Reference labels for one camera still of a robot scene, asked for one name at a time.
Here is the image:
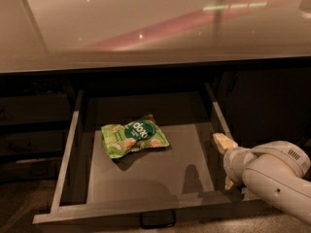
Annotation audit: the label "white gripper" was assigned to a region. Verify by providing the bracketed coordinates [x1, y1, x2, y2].
[213, 133, 257, 190]

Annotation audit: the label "dark drawer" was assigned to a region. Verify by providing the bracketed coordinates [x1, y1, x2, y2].
[0, 157, 61, 183]
[0, 94, 71, 125]
[33, 83, 260, 233]
[0, 130, 67, 156]

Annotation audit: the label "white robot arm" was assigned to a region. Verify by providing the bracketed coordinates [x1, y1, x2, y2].
[213, 133, 311, 224]

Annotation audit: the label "items inside top drawer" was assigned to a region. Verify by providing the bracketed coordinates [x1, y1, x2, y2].
[101, 115, 170, 159]

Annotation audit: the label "dark cabinet door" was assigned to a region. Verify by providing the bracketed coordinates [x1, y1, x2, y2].
[217, 68, 311, 147]

